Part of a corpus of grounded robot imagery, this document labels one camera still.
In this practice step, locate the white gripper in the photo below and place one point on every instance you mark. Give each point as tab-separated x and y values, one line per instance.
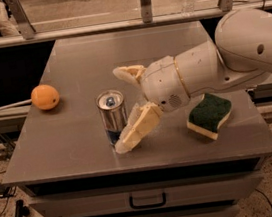
162	84

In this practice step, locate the silver blue redbull can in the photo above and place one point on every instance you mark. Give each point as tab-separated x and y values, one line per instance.
113	113

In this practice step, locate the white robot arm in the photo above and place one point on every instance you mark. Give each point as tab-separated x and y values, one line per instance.
239	57

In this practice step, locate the green yellow sponge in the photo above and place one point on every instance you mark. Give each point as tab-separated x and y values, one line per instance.
209	115

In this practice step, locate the orange fruit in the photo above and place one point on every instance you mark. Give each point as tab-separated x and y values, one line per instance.
45	97

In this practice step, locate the grey upper drawer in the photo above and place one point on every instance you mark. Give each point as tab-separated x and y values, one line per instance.
179	193

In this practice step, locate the white rod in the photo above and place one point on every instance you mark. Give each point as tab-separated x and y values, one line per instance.
16	104

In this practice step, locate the black drawer handle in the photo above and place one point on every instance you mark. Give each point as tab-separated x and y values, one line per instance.
140	203

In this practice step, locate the metal railing frame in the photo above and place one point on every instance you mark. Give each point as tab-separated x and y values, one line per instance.
40	20

